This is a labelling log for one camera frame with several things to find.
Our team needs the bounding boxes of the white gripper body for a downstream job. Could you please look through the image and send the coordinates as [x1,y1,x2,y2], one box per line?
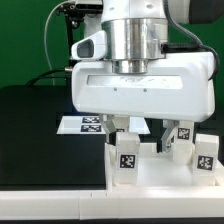
[72,52,215,122]

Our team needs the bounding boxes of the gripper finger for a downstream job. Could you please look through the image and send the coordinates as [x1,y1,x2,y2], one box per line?
[99,114,116,145]
[157,120,179,153]

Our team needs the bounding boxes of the white square tabletop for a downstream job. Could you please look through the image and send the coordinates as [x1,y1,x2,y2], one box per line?
[104,143,224,190]

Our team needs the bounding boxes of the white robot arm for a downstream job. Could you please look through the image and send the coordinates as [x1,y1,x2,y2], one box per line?
[71,0,224,151]

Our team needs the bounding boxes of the white obstacle fence front bar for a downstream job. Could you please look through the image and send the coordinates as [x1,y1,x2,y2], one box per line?
[0,187,224,220]

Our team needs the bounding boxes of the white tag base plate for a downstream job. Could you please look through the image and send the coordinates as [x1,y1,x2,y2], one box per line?
[57,115,150,135]

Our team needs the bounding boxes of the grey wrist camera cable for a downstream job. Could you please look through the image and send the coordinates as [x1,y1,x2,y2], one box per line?
[161,0,222,82]

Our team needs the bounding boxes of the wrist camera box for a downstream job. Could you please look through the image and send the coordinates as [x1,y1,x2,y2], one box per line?
[71,30,108,60]

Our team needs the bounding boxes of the black cables on table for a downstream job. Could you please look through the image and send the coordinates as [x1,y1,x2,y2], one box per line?
[25,67,74,88]

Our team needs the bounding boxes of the black camera stand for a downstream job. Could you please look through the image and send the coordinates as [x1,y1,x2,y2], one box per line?
[56,0,103,42]

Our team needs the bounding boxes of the white camera cable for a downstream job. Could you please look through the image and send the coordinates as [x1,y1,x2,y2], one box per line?
[43,0,76,87]

